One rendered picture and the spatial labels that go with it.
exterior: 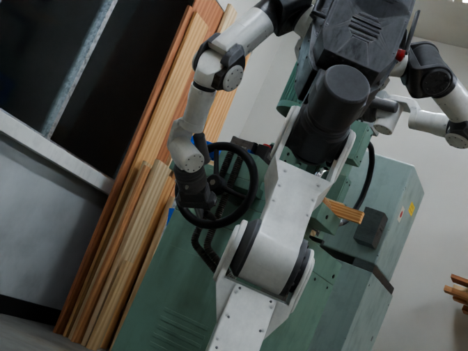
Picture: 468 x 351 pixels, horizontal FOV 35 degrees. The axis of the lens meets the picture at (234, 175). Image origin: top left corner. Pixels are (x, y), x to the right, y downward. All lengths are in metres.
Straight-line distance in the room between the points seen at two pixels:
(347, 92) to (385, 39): 0.27
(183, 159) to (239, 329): 0.59
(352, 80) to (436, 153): 3.39
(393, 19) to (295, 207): 0.56
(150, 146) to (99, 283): 0.80
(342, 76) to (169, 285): 1.10
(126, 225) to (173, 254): 1.46
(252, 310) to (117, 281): 2.31
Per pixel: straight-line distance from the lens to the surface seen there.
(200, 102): 2.03
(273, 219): 1.73
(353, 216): 2.54
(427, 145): 5.14
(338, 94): 1.71
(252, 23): 2.06
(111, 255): 4.00
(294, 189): 1.79
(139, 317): 2.59
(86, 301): 3.99
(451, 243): 4.94
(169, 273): 2.57
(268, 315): 1.70
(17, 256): 3.88
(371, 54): 1.92
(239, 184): 2.43
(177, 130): 2.13
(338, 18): 1.94
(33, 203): 3.82
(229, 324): 1.67
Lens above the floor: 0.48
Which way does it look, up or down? 9 degrees up
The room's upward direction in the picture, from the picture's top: 24 degrees clockwise
